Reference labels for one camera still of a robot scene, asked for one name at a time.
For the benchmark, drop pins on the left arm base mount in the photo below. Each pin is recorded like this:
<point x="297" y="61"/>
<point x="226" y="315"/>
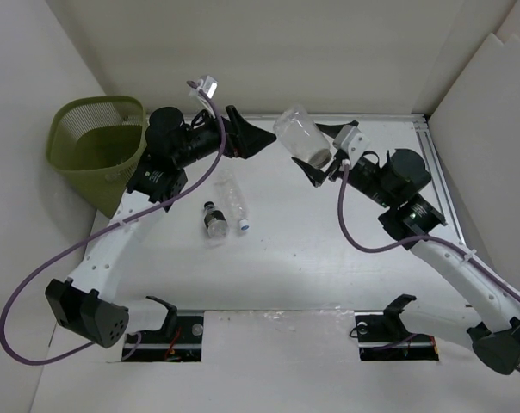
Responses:
<point x="159" y="332"/>

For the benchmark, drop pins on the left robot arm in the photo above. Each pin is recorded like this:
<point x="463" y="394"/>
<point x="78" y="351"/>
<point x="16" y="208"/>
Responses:
<point x="84" y="303"/>

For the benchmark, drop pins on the black label small bottle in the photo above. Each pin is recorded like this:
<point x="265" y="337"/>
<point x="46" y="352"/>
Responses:
<point x="216" y="226"/>

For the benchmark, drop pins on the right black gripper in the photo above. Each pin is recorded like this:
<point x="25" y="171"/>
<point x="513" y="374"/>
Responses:
<point x="318" y="175"/>

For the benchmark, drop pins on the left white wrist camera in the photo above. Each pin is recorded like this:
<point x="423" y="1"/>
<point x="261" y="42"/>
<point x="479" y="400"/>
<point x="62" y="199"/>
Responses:
<point x="203" y="88"/>

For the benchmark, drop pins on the green plastic waste bin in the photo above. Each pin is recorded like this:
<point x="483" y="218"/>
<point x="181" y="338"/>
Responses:
<point x="95" y="143"/>

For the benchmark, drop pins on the aluminium rail right edge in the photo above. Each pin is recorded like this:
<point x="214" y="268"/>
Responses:
<point x="444" y="200"/>

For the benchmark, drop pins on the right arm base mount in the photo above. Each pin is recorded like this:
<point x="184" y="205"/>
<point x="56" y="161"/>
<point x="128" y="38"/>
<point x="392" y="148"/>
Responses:
<point x="381" y="335"/>

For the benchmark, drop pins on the wide clear plastic jar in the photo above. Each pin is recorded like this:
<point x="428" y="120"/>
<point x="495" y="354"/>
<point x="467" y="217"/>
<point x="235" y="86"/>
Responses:
<point x="301" y="137"/>

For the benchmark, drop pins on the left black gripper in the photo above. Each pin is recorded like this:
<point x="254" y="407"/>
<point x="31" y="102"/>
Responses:
<point x="243" y="139"/>

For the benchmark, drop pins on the clear bottle blue cap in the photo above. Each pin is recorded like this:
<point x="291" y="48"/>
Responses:
<point x="233" y="199"/>

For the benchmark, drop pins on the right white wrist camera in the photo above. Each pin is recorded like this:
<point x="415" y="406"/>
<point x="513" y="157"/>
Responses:
<point x="352" y="142"/>

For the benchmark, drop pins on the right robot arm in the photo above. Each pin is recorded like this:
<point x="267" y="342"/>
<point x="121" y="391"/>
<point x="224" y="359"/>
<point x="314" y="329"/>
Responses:
<point x="490" y="323"/>

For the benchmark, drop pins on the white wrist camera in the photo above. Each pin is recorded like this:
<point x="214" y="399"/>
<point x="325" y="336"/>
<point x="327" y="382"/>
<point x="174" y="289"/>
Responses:
<point x="352" y="142"/>
<point x="203" y="88"/>

